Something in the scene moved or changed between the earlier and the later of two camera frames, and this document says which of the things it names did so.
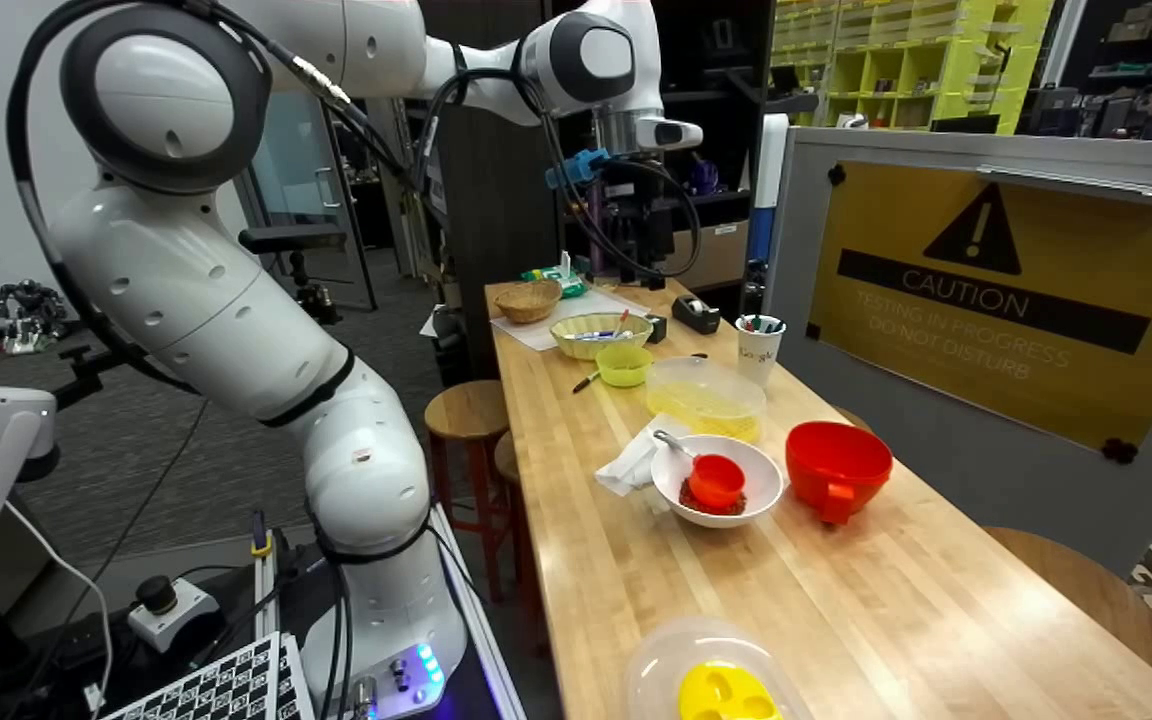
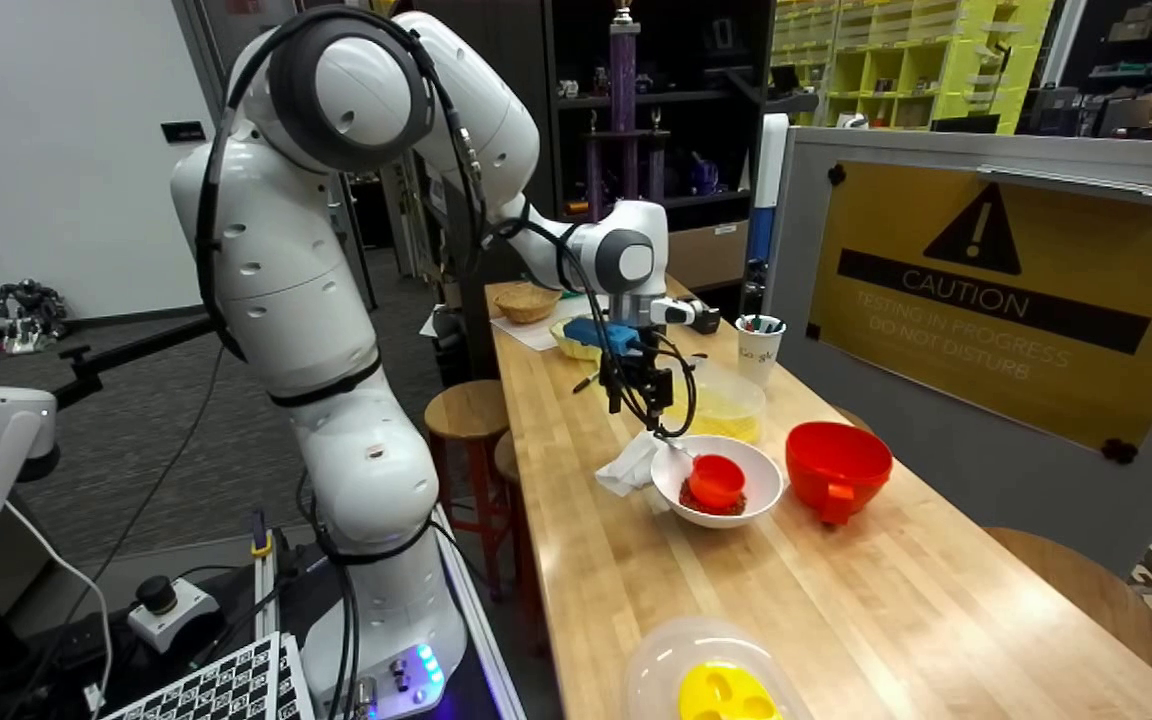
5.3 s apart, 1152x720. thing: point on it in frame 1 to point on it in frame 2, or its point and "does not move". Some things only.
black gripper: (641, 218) to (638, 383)
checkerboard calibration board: (256, 682) does not move
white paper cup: (761, 337) does not move
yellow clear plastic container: (711, 396) does not move
